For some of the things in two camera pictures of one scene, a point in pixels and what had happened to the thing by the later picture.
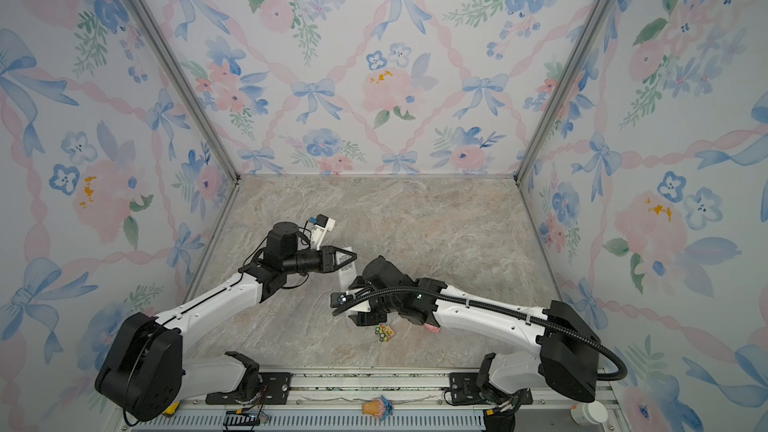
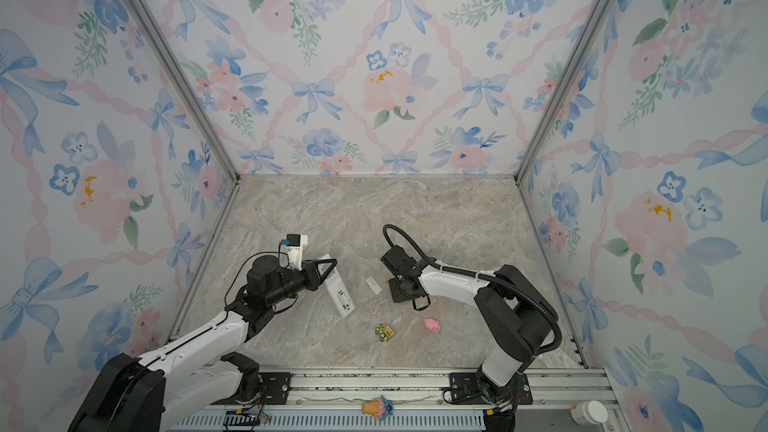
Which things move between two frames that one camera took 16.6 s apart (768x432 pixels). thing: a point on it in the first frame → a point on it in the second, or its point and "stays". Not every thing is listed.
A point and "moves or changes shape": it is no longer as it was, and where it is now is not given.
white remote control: [347, 275] moves or changes shape
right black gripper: [366, 320] → [393, 287]
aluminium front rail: [383, 403] stays
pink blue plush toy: [378, 408] stays
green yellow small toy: [384, 332] stays
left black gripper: [328, 259] → [311, 274]
